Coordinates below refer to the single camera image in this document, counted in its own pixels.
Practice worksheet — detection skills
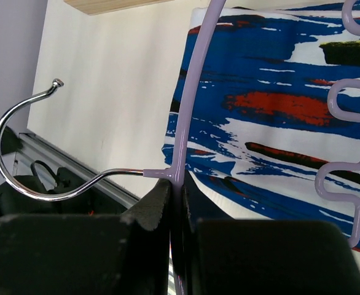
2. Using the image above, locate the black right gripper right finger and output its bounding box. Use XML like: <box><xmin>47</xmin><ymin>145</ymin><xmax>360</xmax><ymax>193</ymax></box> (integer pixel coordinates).
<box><xmin>182</xmin><ymin>176</ymin><xmax>360</xmax><ymax>294</ymax></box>

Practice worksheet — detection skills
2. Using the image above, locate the wooden clothes rack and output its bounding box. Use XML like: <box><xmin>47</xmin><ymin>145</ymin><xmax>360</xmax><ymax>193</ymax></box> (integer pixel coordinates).
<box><xmin>64</xmin><ymin>0</ymin><xmax>168</xmax><ymax>15</ymax></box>

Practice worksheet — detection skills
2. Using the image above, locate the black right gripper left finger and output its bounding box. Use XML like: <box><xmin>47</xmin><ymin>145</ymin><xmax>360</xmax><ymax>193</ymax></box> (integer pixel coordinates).
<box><xmin>0</xmin><ymin>179</ymin><xmax>172</xmax><ymax>294</ymax></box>

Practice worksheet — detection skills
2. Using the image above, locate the lilac plastic hanger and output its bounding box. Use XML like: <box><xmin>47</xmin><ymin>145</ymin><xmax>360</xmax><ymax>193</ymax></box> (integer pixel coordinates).
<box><xmin>0</xmin><ymin>1</ymin><xmax>360</xmax><ymax>294</ymax></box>

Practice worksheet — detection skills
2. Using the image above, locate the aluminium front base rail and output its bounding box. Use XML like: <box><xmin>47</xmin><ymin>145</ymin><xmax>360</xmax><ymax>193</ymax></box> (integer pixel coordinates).
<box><xmin>13</xmin><ymin>133</ymin><xmax>139</xmax><ymax>214</ymax></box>

